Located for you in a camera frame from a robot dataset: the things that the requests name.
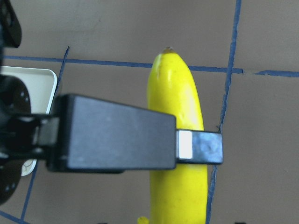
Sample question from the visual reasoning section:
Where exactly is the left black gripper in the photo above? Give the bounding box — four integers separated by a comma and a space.
0, 0, 59, 206

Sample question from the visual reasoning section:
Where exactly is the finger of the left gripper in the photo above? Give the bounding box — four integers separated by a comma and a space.
47, 95, 176, 173
176, 129, 223, 165

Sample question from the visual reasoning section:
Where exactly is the yellow banana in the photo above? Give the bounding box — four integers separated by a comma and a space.
147, 47, 208, 224
137, 217, 150, 224

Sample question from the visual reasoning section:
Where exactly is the white bear tray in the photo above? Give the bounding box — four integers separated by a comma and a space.
0, 66, 58, 177

